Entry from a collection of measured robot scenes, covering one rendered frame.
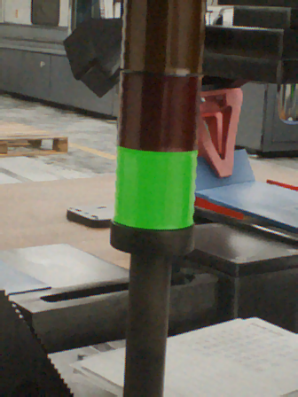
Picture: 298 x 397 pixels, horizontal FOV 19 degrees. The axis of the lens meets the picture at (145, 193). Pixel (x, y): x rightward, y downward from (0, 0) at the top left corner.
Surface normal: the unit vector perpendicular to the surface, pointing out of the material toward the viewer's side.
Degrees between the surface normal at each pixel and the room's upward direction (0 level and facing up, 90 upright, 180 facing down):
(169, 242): 90
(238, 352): 1
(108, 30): 62
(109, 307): 90
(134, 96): 76
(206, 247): 0
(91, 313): 90
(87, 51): 95
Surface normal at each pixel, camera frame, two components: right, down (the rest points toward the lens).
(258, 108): -0.84, 0.06
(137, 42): -0.54, -0.11
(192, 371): 0.04, -0.98
